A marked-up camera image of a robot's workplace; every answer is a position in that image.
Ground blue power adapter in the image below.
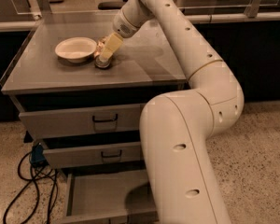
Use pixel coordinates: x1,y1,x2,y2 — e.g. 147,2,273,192
30,145,48,167

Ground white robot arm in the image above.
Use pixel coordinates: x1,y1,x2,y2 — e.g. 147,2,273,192
96,0,244,224

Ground white bowl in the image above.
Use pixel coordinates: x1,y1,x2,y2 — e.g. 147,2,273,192
55,37,97,63

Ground black floor cables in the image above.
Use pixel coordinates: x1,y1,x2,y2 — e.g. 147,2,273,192
2,151,60,224

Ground grey drawer cabinet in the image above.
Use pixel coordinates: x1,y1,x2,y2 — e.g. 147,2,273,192
0,9,189,224

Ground grey bottom drawer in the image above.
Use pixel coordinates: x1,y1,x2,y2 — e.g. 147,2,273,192
54,170,159,224

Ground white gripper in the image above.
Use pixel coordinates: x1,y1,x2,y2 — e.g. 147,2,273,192
99,0,153,61

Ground grey top drawer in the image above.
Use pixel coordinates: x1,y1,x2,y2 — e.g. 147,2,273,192
20,104,144,139

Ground dark counter cabinet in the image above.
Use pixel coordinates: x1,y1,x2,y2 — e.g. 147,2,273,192
196,21,280,102

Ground grey middle drawer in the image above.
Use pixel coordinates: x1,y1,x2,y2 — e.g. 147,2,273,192
43,142,143,169

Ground grey drawer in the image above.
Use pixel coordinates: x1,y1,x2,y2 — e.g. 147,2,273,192
54,170,159,224
20,104,144,139
43,142,143,169

